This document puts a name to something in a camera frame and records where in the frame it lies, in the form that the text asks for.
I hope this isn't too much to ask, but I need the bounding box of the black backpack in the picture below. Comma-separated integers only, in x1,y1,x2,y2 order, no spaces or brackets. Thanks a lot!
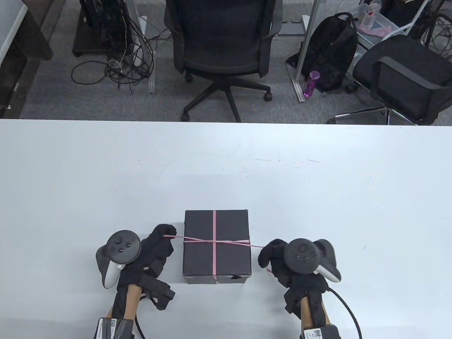
285,12,359,94

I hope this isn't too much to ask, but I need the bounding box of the purple water bottle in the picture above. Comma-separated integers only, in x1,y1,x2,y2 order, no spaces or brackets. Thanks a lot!
302,70,321,98

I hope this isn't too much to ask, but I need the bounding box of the clear plastic bin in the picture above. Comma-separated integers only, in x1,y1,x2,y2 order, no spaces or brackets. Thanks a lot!
355,0,406,40

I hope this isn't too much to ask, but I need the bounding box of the person's right hand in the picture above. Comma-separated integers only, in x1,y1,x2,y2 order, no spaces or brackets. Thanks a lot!
257,239,331,315

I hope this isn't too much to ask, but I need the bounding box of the black right forearm sensor box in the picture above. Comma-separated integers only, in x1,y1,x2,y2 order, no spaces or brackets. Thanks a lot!
300,325,341,339

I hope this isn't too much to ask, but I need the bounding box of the black mesh office chair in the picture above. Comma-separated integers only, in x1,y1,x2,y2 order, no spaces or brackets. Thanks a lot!
163,0,284,123

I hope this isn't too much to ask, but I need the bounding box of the pink ribbon bow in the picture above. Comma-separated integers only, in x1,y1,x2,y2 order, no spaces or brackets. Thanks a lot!
163,210,274,285

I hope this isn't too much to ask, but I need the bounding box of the black computer tower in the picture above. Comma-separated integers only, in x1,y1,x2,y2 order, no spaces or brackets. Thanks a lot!
72,0,135,58

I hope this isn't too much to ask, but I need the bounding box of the person's left hand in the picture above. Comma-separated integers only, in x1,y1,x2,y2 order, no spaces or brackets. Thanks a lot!
117,224,177,288

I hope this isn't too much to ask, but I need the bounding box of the pink cloth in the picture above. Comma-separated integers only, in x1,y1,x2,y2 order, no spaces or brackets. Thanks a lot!
357,23,393,37

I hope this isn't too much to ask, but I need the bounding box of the grey hand controller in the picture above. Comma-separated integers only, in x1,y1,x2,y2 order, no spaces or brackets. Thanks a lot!
95,230,142,291
284,238,342,283

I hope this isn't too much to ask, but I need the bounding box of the person's right forearm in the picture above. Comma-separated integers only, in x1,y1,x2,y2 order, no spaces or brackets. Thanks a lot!
299,291,332,329

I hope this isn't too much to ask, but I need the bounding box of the grey right hand controller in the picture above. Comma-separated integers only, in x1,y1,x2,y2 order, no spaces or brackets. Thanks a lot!
284,238,342,283

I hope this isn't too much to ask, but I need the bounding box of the white power strip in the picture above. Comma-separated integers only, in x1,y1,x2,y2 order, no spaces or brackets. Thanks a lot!
133,16,148,67

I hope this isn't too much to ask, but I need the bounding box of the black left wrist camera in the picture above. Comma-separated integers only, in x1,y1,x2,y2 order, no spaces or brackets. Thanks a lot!
139,275,176,311

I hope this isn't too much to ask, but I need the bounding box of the black gift box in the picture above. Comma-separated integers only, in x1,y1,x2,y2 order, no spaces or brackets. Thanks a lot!
185,275,248,285

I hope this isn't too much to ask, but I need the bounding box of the dark side desk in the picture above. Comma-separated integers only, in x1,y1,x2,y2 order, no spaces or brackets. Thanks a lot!
0,0,67,119

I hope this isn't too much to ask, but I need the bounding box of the person's left forearm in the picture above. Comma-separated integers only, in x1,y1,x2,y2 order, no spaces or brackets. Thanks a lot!
107,283,144,321

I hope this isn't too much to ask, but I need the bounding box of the grey left hand controller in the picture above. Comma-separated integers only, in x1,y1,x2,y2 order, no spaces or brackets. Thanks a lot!
95,230,142,291

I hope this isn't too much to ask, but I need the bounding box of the black chair with grey armrests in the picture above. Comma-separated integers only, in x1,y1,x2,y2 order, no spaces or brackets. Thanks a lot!
327,35,452,126

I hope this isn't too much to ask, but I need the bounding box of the tangle of black cables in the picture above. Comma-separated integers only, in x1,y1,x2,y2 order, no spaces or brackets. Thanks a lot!
71,14,157,94

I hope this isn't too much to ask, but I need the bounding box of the black gift box lid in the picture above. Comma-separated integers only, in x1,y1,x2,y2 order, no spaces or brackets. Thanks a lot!
182,209,252,277

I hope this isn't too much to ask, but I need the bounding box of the black left forearm sensor box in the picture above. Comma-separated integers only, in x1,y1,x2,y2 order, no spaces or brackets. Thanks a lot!
93,317,136,339

